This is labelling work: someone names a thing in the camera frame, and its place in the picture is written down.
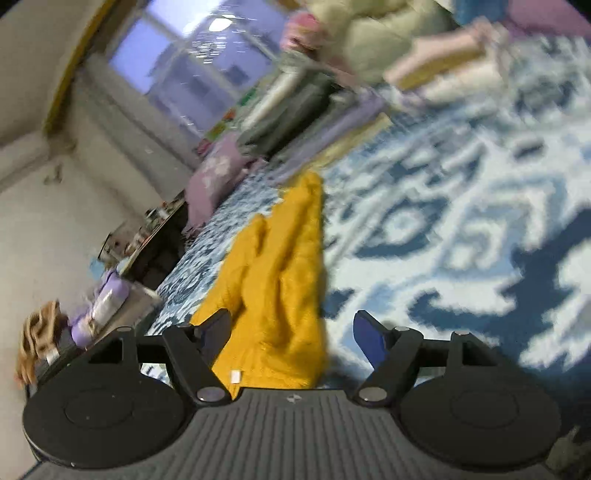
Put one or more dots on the small wall decoration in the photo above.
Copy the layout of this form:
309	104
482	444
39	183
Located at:
54	175

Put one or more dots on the pale yellow folded garment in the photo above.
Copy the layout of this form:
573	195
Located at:
438	69

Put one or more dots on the grey dotted curtain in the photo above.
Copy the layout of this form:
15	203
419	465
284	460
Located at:
129	124

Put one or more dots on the purple floral folded garment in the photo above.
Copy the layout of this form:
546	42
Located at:
104	297

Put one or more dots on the dark desk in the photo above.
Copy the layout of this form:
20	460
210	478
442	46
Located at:
157	249

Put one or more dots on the plain purple pillow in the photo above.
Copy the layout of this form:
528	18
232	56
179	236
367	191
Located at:
545	16

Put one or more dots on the colourful alphabet foam mat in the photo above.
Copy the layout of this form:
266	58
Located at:
227	119

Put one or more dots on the pink folded garment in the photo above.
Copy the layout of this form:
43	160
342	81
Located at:
438	48

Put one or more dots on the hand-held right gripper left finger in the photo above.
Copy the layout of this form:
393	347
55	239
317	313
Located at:
213	338

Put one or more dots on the clutter of small desk items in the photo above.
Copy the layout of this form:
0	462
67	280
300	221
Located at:
138	230

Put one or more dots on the purple floral pillow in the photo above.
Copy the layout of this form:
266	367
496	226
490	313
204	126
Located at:
213	180

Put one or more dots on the window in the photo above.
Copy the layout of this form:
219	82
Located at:
184	60

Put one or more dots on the beige folded garment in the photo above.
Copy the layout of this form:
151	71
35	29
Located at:
138	307

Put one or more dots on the cream puffy jacket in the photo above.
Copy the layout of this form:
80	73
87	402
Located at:
383	39

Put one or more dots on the yellow knit sweater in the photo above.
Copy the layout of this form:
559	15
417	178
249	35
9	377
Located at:
277	277

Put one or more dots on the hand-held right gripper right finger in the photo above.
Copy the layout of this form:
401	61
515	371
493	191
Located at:
369	333

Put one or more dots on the small pink yellow clothes stack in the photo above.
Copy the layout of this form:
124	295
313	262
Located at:
466	83

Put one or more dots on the blue folded blanket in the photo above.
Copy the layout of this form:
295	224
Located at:
473	8

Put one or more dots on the stack of grey purple clothes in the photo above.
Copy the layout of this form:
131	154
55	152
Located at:
295	106

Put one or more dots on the brown fleece blanket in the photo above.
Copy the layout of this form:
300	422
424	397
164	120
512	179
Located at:
37	332

